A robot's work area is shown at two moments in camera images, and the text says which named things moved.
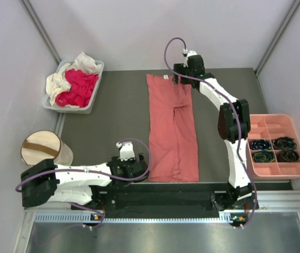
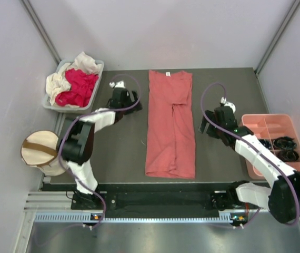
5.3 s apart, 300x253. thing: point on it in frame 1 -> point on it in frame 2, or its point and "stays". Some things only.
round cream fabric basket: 39,145 stays
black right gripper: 179,68 -> 201,127
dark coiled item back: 285,143 stays
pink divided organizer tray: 267,126 stays
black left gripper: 118,159 -> 135,96
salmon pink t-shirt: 173,155 stays
